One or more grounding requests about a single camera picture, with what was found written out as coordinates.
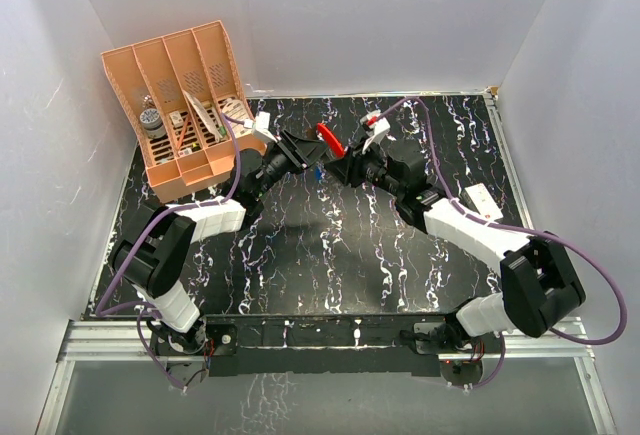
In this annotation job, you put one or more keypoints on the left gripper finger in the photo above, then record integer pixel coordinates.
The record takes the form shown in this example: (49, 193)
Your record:
(304, 167)
(314, 150)

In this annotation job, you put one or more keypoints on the white and red keyring holder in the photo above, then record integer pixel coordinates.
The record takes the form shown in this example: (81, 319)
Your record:
(331, 140)

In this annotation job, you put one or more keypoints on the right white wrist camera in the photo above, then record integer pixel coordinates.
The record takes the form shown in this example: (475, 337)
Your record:
(376, 128)

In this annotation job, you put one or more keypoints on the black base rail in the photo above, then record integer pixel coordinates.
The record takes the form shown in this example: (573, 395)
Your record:
(431, 345)

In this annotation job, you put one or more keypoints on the small white label box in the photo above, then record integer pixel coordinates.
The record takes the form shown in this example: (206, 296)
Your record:
(176, 119)

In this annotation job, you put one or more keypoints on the grey round tin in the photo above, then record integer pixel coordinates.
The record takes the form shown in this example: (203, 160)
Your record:
(151, 122)

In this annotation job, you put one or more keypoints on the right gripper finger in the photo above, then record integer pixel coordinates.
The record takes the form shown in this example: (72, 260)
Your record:
(342, 169)
(352, 153)

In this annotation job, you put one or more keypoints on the orange plastic desk organizer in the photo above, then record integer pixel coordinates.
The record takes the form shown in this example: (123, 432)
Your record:
(153, 74)

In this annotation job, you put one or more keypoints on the white labelled packet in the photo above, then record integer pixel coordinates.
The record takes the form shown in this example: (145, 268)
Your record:
(236, 114)

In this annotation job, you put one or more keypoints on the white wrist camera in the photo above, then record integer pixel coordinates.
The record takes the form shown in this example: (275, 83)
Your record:
(259, 127)
(376, 128)

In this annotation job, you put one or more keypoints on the white envelope card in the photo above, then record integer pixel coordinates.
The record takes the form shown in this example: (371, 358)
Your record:
(210, 120)

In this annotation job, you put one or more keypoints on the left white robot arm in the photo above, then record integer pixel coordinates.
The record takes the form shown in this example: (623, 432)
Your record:
(151, 254)

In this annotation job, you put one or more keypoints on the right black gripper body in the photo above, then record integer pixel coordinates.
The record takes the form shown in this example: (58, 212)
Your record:
(370, 168)

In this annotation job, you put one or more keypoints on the orange pencil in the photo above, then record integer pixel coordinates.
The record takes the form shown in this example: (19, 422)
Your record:
(183, 132)

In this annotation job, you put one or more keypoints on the small white cardboard box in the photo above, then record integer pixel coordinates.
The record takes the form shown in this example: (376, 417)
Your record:
(478, 198)

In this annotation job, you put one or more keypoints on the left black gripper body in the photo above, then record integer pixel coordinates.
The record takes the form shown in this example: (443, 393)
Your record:
(287, 157)

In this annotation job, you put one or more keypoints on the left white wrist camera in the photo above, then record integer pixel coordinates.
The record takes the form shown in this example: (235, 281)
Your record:
(259, 127)

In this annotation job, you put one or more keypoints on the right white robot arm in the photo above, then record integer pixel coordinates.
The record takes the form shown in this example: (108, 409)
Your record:
(539, 284)

